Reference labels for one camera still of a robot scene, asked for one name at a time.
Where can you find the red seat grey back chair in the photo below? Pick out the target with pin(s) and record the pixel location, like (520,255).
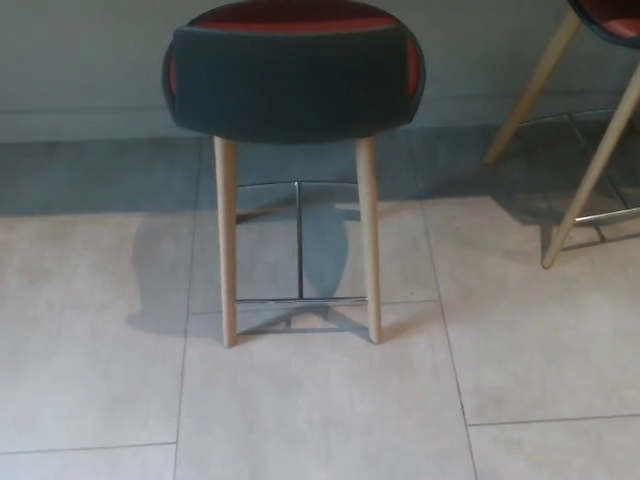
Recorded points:
(290,75)

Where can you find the red seat wooden leg chair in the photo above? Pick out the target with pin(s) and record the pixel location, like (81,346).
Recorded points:
(540,75)

